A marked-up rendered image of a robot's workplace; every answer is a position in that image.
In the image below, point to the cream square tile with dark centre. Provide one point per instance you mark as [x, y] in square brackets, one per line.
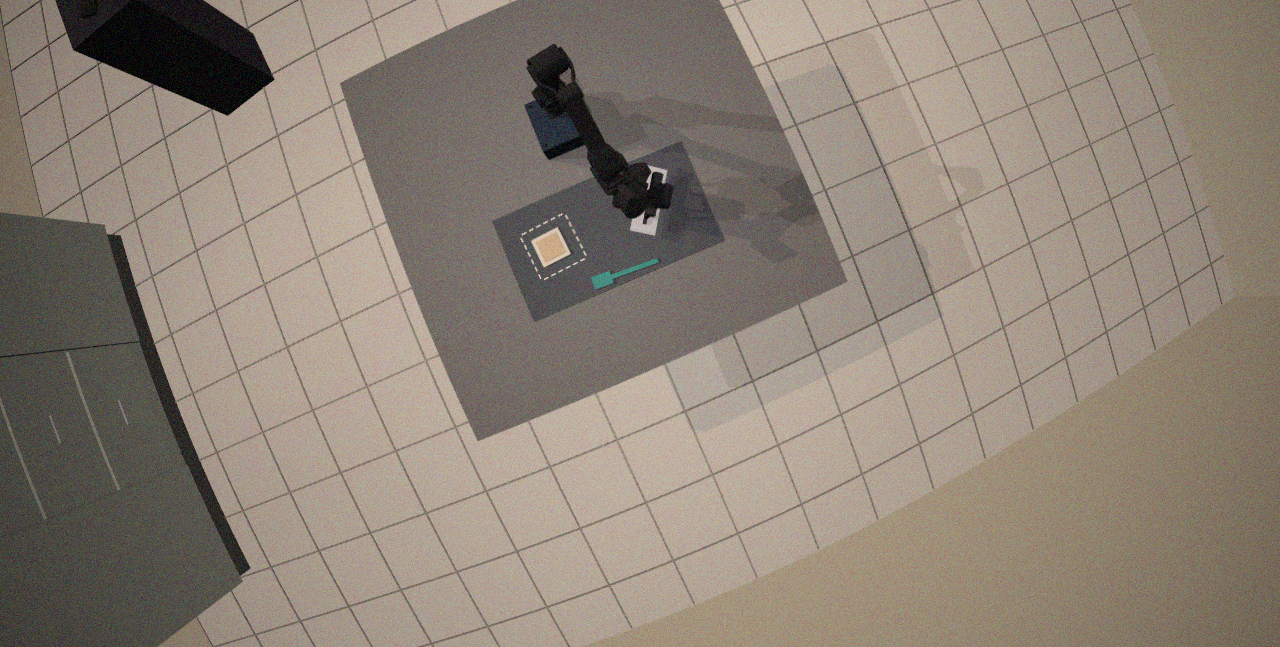
[550, 247]

